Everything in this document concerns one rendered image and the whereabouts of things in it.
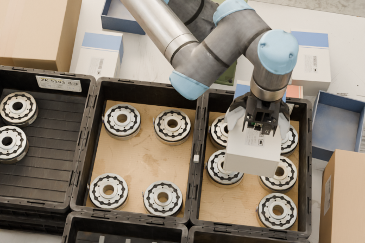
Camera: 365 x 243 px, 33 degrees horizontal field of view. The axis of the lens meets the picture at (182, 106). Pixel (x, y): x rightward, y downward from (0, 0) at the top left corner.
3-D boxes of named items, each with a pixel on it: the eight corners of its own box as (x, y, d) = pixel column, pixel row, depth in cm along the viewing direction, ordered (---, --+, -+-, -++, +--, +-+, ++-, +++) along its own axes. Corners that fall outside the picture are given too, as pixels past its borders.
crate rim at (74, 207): (98, 80, 174) (97, 75, 172) (203, 91, 173) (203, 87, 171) (69, 213, 154) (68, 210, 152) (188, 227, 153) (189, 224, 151)
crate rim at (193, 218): (203, 91, 173) (204, 87, 171) (310, 103, 172) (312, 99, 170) (188, 227, 153) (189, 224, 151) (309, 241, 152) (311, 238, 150)
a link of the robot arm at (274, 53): (280, 17, 117) (310, 48, 113) (271, 51, 126) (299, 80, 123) (248, 36, 114) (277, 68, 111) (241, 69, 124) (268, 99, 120)
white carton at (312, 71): (285, 44, 208) (290, 27, 200) (321, 46, 208) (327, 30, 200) (287, 94, 198) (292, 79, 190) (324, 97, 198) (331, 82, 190)
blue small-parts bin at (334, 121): (314, 101, 197) (319, 89, 191) (360, 113, 195) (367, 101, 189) (303, 155, 187) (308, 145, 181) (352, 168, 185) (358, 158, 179)
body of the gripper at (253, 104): (240, 132, 135) (246, 105, 125) (244, 99, 139) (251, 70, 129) (274, 138, 135) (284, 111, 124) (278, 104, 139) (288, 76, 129)
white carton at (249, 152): (233, 98, 156) (237, 79, 148) (280, 106, 155) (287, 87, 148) (222, 169, 146) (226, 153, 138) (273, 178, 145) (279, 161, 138)
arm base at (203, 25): (194, 15, 203) (173, -2, 197) (229, -1, 193) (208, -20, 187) (186, 52, 195) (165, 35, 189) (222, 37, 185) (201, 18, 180)
